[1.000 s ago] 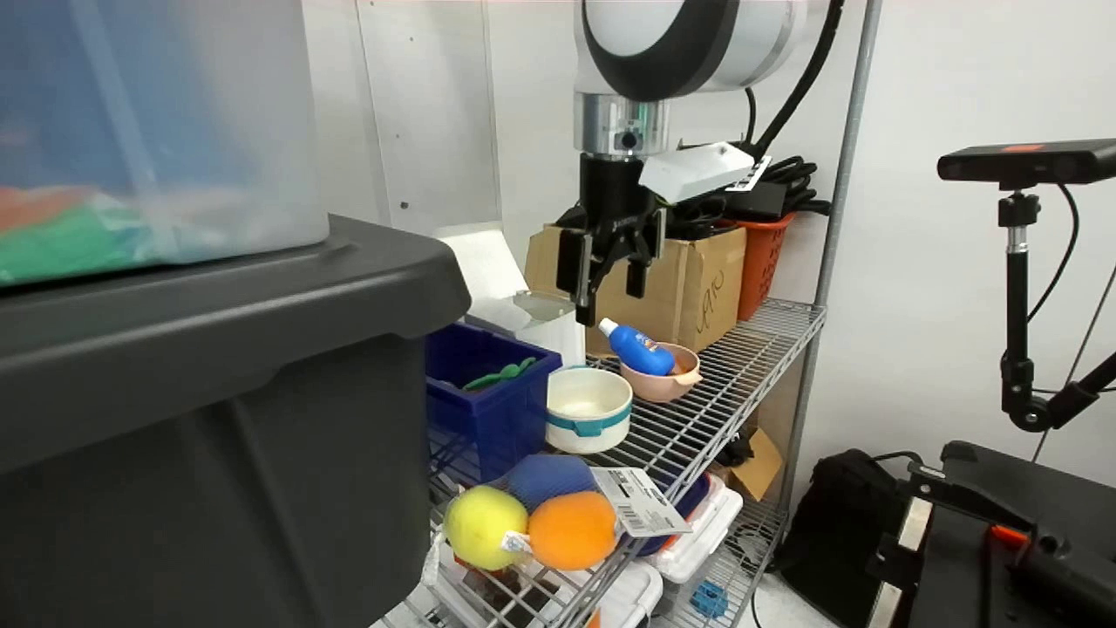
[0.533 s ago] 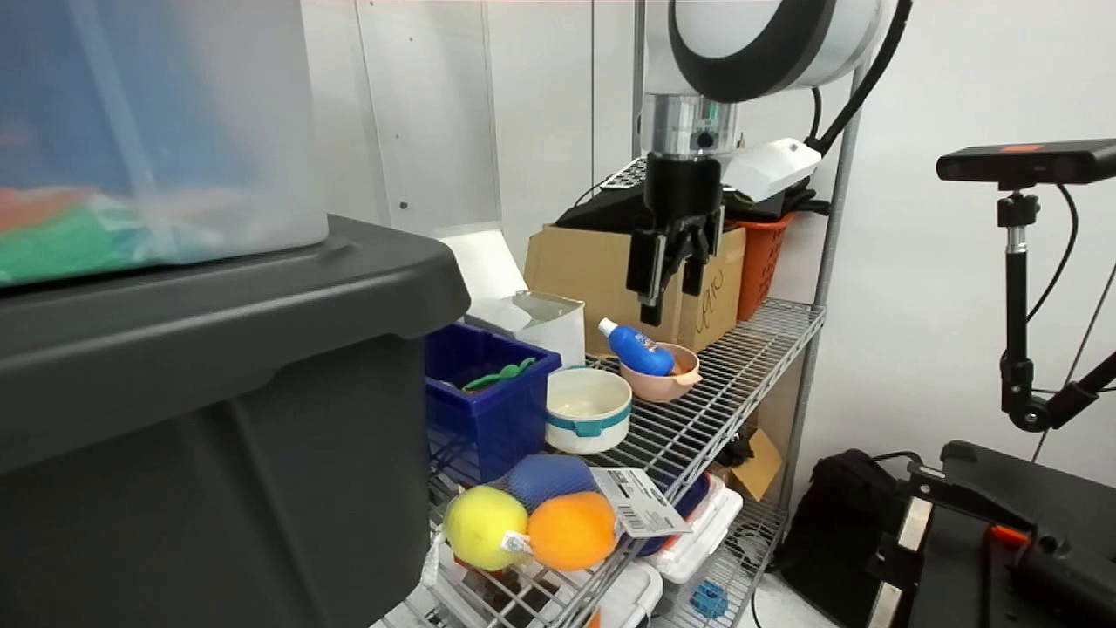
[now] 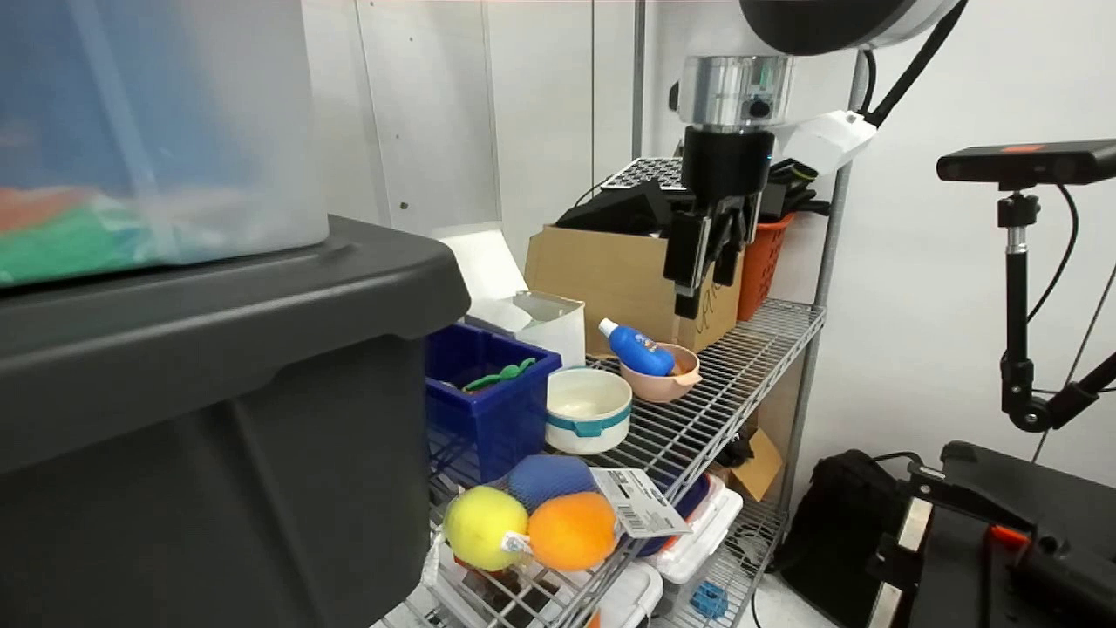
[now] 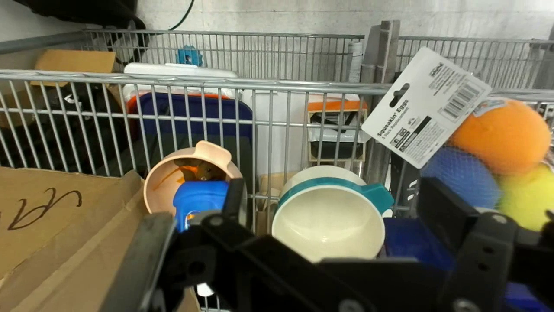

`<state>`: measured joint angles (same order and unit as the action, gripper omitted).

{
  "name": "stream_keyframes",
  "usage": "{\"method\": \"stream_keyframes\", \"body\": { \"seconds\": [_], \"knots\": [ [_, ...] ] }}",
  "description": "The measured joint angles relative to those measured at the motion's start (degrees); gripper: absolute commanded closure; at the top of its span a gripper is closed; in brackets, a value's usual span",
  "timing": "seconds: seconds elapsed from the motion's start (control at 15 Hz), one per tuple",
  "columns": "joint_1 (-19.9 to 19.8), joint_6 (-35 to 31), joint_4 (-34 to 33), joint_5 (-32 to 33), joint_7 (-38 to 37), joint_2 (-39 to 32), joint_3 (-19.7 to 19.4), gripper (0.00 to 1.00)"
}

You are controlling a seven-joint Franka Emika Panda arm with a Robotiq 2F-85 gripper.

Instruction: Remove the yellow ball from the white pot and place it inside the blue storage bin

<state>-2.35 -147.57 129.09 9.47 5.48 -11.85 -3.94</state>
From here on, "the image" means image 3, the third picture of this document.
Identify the clear plastic bin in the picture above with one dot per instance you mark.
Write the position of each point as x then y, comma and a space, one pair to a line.
175, 115

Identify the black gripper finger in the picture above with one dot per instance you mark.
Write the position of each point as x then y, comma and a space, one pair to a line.
729, 249
686, 262

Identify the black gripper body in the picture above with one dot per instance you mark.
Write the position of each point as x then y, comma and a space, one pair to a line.
727, 170

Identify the black cart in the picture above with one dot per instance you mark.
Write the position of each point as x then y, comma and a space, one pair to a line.
1022, 499

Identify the orange bin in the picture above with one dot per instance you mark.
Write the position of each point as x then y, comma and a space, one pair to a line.
763, 267

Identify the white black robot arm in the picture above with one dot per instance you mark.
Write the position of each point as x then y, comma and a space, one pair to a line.
733, 89

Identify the dark grey storage tote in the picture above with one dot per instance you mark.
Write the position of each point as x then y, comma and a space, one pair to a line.
211, 465

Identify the small open cardboard box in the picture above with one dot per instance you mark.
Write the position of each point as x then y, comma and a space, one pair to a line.
763, 465

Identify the white printed card tag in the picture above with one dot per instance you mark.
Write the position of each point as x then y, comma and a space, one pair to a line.
638, 499

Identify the white pot teal band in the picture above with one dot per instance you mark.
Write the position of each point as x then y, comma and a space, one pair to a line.
586, 434

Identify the black camera bar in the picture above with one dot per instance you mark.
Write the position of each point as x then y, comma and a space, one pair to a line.
1022, 162

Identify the yellow plush ball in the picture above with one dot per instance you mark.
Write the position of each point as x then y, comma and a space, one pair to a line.
482, 526

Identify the black camera stand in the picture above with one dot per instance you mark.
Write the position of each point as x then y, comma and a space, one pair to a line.
1015, 301

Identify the black backpack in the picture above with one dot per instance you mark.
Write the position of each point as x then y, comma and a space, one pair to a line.
840, 526

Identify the green toy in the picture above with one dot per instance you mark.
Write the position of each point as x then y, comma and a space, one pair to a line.
500, 376

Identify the brown cardboard box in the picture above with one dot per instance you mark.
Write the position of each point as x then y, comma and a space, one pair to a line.
605, 282

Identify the white open box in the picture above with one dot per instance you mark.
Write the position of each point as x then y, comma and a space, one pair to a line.
500, 282

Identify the orange plush ball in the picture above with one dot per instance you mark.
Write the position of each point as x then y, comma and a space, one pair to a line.
571, 532

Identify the grey grid keyboard panel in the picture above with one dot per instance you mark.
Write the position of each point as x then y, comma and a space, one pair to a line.
650, 177

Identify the blue bottle white cap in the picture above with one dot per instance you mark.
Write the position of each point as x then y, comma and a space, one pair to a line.
639, 347

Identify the blue spool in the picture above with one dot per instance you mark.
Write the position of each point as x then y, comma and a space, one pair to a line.
710, 603

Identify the white lidded container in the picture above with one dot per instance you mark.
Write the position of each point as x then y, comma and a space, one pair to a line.
702, 543

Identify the blue storage bin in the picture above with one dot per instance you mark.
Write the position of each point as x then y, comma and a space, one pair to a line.
493, 424

